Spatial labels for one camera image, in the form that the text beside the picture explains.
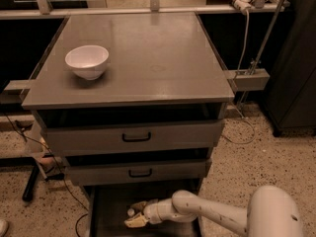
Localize grey metal side bracket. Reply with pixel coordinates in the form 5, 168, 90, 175
224, 69, 270, 92

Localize thin metal pole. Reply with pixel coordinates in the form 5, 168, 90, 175
237, 0, 292, 106

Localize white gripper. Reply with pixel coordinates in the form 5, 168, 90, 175
124, 198, 175, 228

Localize black top drawer handle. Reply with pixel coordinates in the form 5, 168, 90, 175
121, 132, 152, 143

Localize top grey drawer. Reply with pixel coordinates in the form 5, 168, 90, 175
42, 120, 223, 156

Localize black cylindrical leg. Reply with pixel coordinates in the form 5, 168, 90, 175
22, 166, 40, 202

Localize grey left side bracket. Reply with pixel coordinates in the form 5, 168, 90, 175
0, 79, 35, 105

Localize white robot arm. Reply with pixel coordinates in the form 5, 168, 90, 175
124, 186, 304, 237

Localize clear plastic water bottle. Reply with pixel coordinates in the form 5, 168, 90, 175
127, 208, 135, 217

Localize white ceramic bowl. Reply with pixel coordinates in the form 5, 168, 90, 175
65, 45, 110, 80

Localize white shoe tip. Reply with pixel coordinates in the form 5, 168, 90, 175
0, 219, 9, 237

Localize black middle drawer handle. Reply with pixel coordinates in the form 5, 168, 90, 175
128, 169, 152, 178

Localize middle grey drawer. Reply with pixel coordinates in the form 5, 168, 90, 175
67, 159, 210, 186

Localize grey drawer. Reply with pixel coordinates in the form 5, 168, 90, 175
42, 120, 223, 156
67, 159, 210, 186

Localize bottom open drawer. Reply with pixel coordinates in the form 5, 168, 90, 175
85, 180, 201, 237

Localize black floor cable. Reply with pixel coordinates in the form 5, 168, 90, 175
2, 112, 90, 237

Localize grey drawer cabinet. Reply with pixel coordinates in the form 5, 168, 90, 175
21, 12, 236, 237

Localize black drawer handle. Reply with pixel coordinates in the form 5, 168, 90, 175
128, 169, 152, 178
121, 132, 152, 143

